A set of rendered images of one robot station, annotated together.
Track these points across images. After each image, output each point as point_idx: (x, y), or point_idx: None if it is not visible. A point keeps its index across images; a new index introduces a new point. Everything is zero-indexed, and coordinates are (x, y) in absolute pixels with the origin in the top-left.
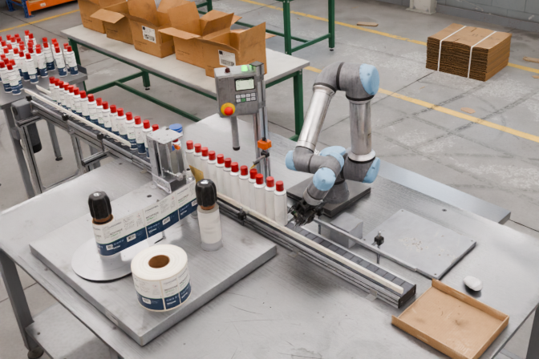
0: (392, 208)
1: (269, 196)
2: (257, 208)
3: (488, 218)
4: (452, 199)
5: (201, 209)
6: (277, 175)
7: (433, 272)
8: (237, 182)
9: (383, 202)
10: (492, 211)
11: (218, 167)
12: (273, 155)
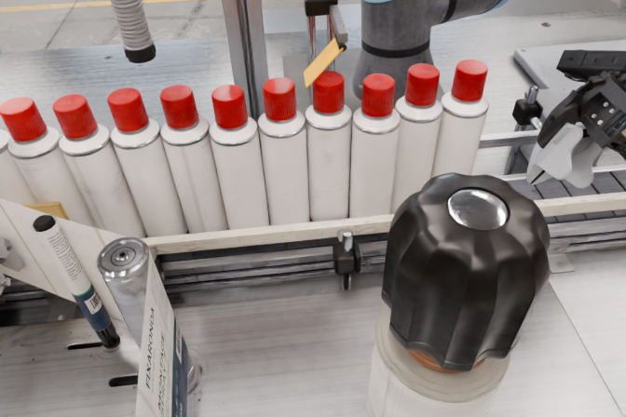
0: (492, 59)
1: (430, 140)
2: (374, 206)
3: (602, 7)
4: (523, 8)
5: (456, 377)
6: (202, 114)
7: None
8: (257, 160)
9: (461, 57)
10: None
11: (142, 148)
12: (129, 83)
